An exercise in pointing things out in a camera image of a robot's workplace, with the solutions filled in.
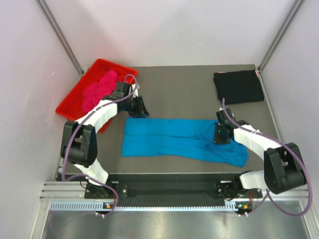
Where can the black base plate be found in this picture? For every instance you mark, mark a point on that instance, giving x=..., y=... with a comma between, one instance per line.
x=214, y=190

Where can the pink t shirt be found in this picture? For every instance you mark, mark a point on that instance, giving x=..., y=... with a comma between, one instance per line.
x=98, y=90

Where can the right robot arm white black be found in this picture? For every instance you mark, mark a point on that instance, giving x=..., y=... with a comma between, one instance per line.
x=281, y=171

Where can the blue t shirt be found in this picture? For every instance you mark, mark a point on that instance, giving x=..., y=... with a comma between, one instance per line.
x=180, y=137

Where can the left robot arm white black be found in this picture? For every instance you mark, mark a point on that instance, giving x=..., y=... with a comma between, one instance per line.
x=79, y=141

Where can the folded black t shirt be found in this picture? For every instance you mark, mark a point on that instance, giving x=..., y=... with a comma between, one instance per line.
x=238, y=87

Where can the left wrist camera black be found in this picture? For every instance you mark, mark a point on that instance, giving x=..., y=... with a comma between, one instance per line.
x=123, y=89

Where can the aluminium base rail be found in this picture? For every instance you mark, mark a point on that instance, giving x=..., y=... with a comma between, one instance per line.
x=70, y=197

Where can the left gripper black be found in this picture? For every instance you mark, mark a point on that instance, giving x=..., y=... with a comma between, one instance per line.
x=141, y=111

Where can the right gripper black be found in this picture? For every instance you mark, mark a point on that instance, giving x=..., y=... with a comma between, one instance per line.
x=217, y=140

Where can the right corner aluminium post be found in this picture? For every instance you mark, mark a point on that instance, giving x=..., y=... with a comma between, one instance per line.
x=281, y=32

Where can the left corner aluminium post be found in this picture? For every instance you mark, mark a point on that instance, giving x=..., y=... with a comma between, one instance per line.
x=59, y=34

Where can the corner aluminium post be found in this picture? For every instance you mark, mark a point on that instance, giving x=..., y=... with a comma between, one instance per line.
x=59, y=34
x=281, y=32

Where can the red plastic bin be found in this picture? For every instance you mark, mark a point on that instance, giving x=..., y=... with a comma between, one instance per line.
x=71, y=106

